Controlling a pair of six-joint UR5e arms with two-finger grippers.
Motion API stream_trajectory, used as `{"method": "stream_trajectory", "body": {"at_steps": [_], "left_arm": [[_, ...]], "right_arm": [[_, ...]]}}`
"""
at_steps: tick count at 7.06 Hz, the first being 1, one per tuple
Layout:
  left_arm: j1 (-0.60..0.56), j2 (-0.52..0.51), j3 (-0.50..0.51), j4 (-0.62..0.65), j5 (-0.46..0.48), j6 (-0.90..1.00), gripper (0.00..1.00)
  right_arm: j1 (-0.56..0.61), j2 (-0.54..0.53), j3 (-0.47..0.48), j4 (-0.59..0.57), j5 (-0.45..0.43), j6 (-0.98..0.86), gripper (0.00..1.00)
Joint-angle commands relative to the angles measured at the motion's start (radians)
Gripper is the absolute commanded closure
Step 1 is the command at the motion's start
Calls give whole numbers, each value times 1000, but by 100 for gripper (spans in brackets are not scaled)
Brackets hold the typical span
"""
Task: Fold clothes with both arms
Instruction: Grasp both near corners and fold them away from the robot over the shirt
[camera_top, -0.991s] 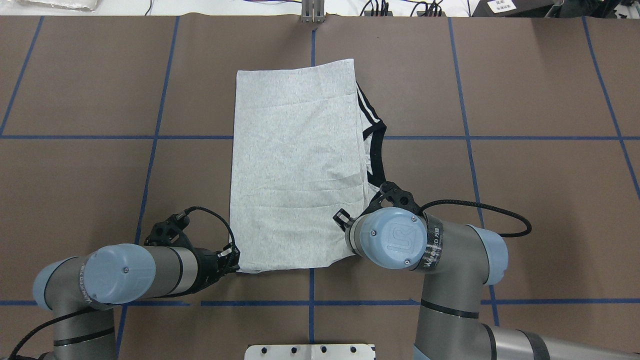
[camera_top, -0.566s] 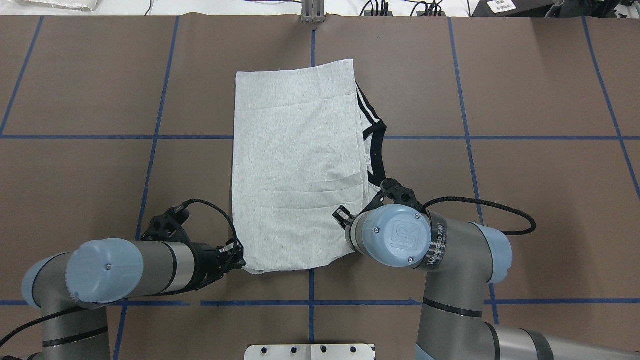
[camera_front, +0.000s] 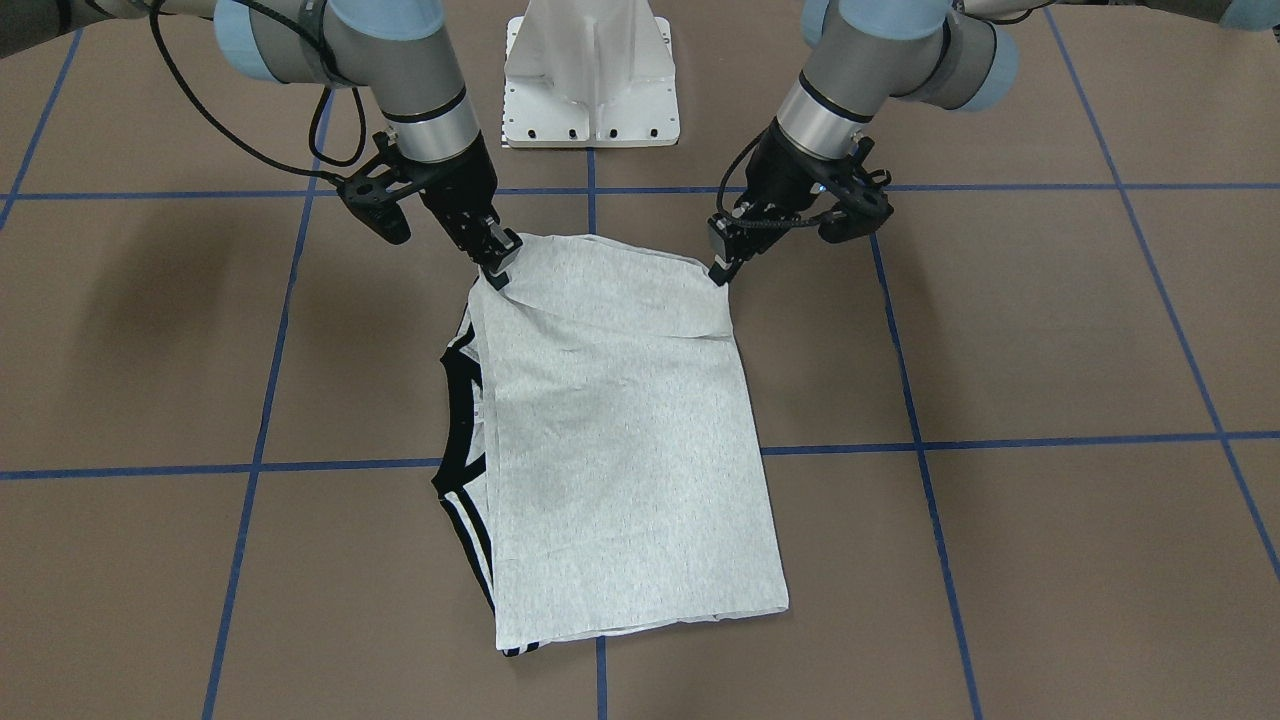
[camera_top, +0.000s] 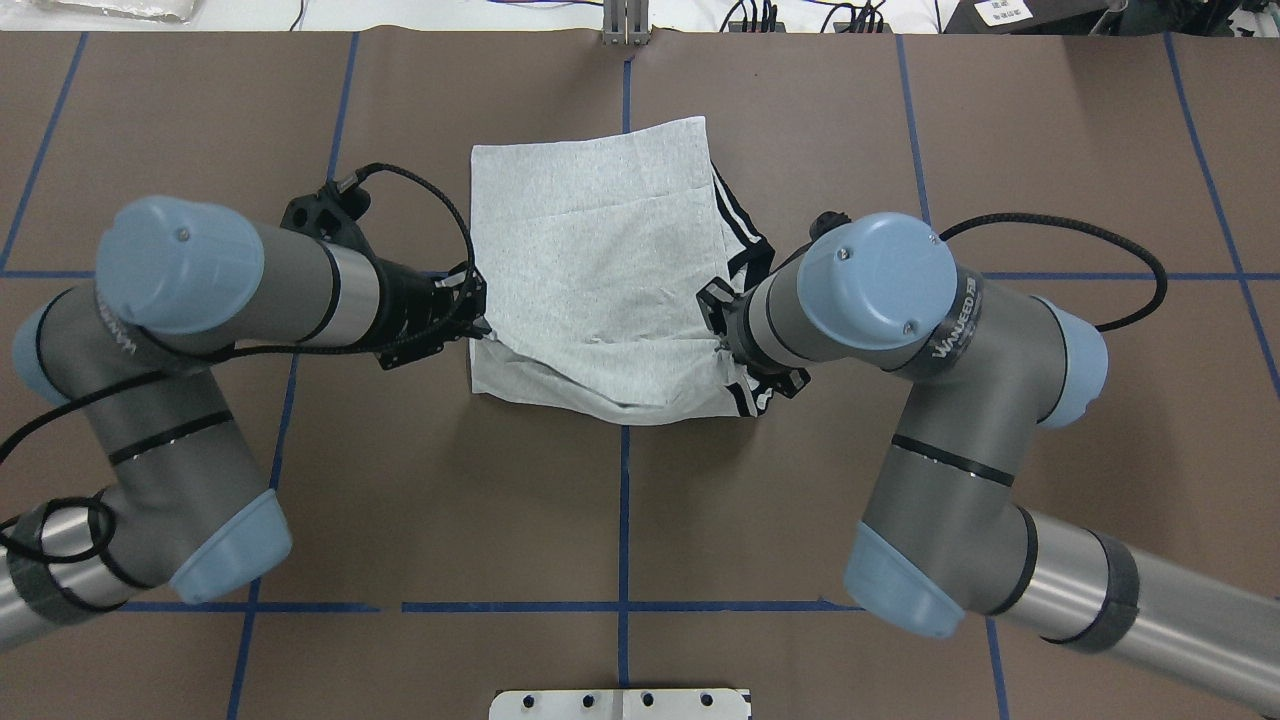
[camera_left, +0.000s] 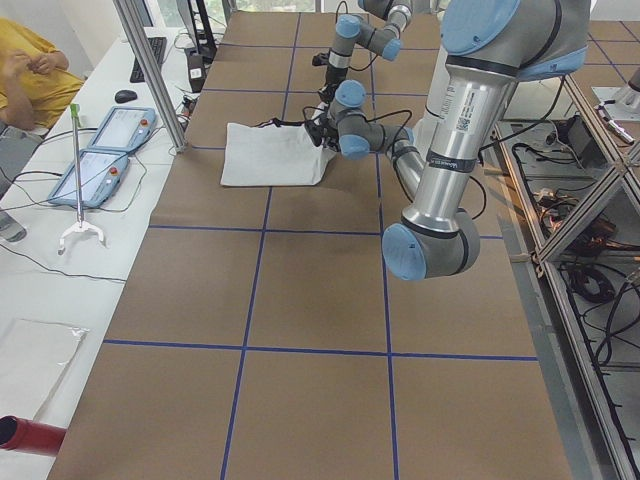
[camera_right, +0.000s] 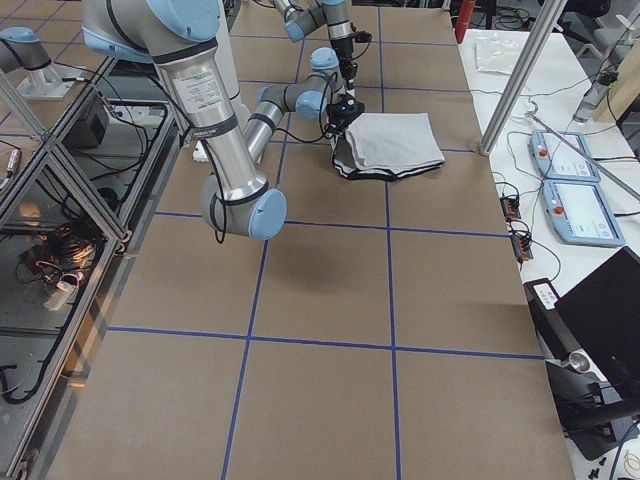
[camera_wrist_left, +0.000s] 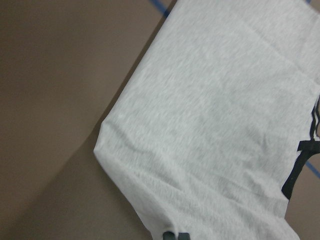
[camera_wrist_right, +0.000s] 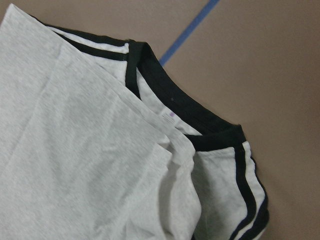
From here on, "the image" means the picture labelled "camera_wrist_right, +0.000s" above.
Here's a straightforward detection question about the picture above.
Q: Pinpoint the grey cartoon print t-shirt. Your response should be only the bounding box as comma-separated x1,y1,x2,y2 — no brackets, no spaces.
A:
0,4,269,240

